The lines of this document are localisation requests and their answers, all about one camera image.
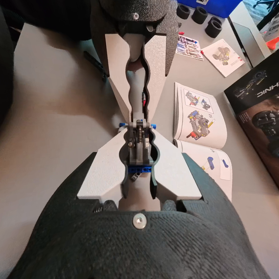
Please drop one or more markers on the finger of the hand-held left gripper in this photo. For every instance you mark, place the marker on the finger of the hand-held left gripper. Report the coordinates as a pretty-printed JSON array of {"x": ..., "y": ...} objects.
[
  {"x": 158, "y": 65},
  {"x": 115, "y": 61}
]

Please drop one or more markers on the orange cone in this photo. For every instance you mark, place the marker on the orange cone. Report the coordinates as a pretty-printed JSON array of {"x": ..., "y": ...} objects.
[{"x": 273, "y": 43}]

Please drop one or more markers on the long black lego beam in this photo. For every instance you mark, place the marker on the long black lego beam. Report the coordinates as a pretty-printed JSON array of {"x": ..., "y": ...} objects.
[{"x": 94, "y": 65}]

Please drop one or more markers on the open lego instruction booklet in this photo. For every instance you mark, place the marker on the open lego instruction booklet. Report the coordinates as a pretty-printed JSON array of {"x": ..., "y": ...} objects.
[{"x": 196, "y": 104}]

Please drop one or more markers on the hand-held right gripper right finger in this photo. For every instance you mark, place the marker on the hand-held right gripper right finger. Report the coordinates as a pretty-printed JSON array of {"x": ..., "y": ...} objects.
[{"x": 176, "y": 174}]

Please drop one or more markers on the grey and blue lego model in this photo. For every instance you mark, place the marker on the grey and blue lego model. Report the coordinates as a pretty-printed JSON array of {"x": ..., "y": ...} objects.
[{"x": 139, "y": 157}]

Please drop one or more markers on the person's left hand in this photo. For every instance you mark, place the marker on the person's left hand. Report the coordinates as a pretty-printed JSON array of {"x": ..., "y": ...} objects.
[{"x": 136, "y": 65}]

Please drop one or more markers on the small white lego leaflet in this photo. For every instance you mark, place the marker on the small white lego leaflet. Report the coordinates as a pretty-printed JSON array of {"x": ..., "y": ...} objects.
[{"x": 222, "y": 57}]

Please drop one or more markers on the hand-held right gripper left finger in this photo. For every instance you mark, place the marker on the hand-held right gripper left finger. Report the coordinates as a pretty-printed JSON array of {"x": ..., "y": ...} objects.
[{"x": 102, "y": 174}]

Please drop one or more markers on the lego set cardboard box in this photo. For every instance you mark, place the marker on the lego set cardboard box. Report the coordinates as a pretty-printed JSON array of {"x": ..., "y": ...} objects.
[{"x": 257, "y": 98}]

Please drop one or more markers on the red lego axle piece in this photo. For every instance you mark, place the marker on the red lego axle piece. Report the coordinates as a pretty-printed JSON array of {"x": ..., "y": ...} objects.
[{"x": 143, "y": 100}]

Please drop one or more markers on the lego sticker sheet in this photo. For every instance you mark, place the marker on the lego sticker sheet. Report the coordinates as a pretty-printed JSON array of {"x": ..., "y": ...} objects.
[{"x": 188, "y": 48}]

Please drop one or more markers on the blue plastic bin with tag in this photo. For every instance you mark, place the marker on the blue plastic bin with tag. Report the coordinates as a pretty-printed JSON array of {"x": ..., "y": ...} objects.
[{"x": 218, "y": 8}]

